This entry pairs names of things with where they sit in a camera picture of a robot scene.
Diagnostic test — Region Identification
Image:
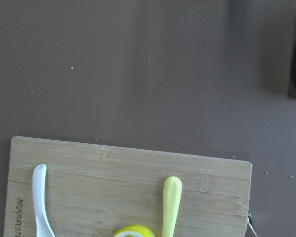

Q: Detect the white ceramic spoon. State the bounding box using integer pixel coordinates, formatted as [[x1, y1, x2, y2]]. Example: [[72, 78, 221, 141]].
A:
[[32, 164, 55, 237]]

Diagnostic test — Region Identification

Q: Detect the yellow plastic knife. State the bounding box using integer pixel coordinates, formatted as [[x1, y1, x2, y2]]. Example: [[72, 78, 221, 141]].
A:
[[162, 176, 183, 237]]

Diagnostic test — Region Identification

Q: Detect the bamboo cutting board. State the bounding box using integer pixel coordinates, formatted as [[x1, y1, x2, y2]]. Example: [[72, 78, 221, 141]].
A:
[[3, 136, 252, 237]]

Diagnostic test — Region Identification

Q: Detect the halved lemon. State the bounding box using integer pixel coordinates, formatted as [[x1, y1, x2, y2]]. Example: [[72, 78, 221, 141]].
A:
[[112, 224, 156, 237]]

